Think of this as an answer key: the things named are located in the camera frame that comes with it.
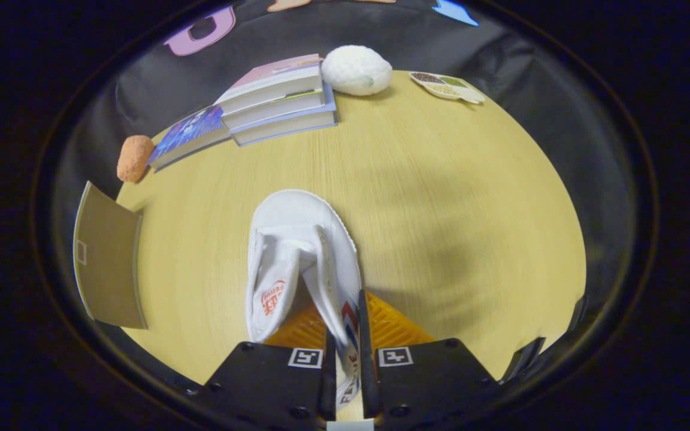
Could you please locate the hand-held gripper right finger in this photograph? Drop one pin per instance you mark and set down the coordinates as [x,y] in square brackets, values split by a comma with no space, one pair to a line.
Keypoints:
[429,383]

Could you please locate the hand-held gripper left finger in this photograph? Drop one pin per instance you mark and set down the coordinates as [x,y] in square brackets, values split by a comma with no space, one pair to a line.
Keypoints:
[273,389]

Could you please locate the white canvas shoe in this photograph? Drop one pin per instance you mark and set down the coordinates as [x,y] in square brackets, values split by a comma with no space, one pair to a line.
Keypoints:
[297,215]

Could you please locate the brown fabric storage box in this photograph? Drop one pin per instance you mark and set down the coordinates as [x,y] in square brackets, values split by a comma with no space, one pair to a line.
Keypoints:
[108,263]

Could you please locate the lavender cover book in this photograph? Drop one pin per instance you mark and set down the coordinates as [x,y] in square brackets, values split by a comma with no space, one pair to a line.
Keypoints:
[285,129]

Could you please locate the orange rough oval object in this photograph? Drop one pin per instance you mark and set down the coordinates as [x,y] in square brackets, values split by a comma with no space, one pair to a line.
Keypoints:
[135,157]

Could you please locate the blue printed book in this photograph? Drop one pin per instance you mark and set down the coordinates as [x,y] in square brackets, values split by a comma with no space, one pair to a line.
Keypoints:
[192,129]

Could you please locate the green-edged white book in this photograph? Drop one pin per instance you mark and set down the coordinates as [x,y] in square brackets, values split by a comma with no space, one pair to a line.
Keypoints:
[273,111]

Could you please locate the pink cover book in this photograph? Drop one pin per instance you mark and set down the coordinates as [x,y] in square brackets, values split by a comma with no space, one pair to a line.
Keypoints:
[273,72]

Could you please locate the white knobbly oval object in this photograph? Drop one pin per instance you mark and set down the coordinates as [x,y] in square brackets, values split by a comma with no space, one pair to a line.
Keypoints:
[354,69]

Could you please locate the black backdrop cloth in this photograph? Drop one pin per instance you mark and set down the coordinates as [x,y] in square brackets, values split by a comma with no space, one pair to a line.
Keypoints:
[381,30]

